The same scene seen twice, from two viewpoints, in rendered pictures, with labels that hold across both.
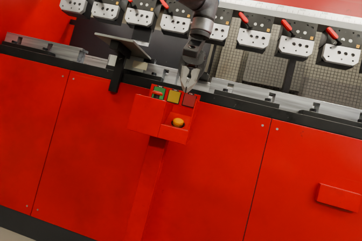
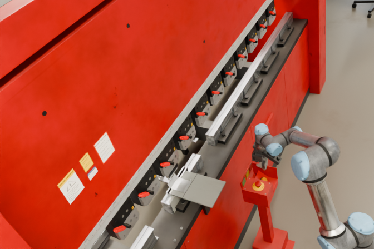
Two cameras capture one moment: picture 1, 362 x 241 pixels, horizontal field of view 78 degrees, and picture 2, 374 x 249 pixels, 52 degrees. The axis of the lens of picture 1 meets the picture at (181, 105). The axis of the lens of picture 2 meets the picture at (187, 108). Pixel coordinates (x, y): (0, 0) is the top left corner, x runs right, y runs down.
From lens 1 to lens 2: 245 cm
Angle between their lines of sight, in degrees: 68
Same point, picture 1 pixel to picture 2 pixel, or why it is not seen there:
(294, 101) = (238, 100)
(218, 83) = (216, 134)
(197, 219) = not seen: hidden behind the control
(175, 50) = not seen: hidden behind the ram
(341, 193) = (270, 120)
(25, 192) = not seen: outside the picture
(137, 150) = (225, 209)
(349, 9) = (237, 32)
